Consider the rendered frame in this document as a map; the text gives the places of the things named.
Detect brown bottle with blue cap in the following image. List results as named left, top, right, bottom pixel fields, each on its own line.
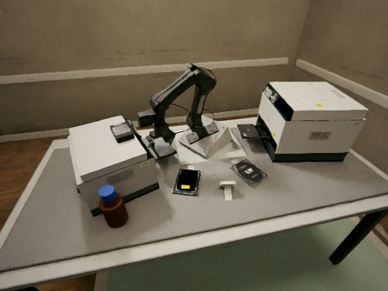
left=99, top=185, right=129, bottom=229

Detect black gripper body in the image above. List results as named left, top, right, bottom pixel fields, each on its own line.
left=146, top=131, right=159, bottom=141

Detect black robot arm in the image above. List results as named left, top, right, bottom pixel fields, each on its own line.
left=137, top=63, right=219, bottom=144

